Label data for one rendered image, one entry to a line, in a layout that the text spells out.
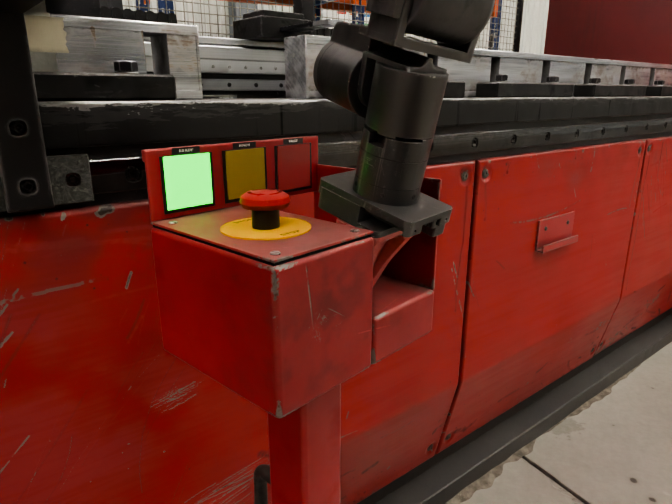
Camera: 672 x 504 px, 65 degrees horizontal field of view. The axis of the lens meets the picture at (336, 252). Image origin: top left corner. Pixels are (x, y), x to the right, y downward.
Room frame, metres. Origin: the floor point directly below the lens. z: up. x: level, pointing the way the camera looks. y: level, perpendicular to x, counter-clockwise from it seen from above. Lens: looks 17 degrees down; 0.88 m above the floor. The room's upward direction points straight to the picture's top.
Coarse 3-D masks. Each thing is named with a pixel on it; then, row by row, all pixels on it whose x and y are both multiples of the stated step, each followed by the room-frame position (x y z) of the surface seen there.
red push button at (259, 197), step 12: (252, 192) 0.40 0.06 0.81; (264, 192) 0.40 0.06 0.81; (276, 192) 0.40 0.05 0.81; (252, 204) 0.39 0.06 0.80; (264, 204) 0.39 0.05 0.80; (276, 204) 0.39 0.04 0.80; (288, 204) 0.40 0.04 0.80; (252, 216) 0.40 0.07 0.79; (264, 216) 0.39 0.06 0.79; (276, 216) 0.40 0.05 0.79; (264, 228) 0.39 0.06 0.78; (276, 228) 0.40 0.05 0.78
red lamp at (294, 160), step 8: (296, 144) 0.54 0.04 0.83; (304, 144) 0.55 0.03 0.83; (280, 152) 0.53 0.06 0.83; (288, 152) 0.53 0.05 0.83; (296, 152) 0.54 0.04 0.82; (304, 152) 0.55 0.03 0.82; (280, 160) 0.53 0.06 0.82; (288, 160) 0.53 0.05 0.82; (296, 160) 0.54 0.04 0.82; (304, 160) 0.55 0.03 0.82; (280, 168) 0.53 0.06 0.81; (288, 168) 0.53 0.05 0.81; (296, 168) 0.54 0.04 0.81; (304, 168) 0.55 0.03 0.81; (280, 176) 0.53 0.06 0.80; (288, 176) 0.53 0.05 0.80; (296, 176) 0.54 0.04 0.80; (304, 176) 0.55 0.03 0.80; (280, 184) 0.53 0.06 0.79; (288, 184) 0.53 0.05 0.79; (296, 184) 0.54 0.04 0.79; (304, 184) 0.55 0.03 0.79
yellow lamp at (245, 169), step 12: (228, 156) 0.48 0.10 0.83; (240, 156) 0.49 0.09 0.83; (252, 156) 0.50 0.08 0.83; (228, 168) 0.48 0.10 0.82; (240, 168) 0.49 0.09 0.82; (252, 168) 0.50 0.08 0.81; (264, 168) 0.51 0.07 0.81; (228, 180) 0.48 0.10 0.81; (240, 180) 0.49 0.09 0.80; (252, 180) 0.50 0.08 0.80; (264, 180) 0.51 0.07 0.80; (228, 192) 0.48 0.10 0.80; (240, 192) 0.49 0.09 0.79
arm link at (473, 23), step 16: (416, 0) 0.39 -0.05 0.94; (432, 0) 0.38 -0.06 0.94; (448, 0) 0.39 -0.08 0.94; (464, 0) 0.40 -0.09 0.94; (480, 0) 0.41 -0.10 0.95; (416, 16) 0.39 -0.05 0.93; (432, 16) 0.39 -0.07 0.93; (448, 16) 0.40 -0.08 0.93; (464, 16) 0.40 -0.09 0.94; (480, 16) 0.41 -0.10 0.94; (416, 32) 0.41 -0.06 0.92; (432, 32) 0.41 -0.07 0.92; (448, 32) 0.41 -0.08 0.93; (464, 32) 0.42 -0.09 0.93; (480, 32) 0.42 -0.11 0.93
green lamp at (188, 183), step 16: (176, 160) 0.44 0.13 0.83; (192, 160) 0.45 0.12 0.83; (208, 160) 0.46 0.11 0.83; (176, 176) 0.44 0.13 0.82; (192, 176) 0.45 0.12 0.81; (208, 176) 0.46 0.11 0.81; (176, 192) 0.44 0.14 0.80; (192, 192) 0.45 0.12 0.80; (208, 192) 0.46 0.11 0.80; (176, 208) 0.44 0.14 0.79
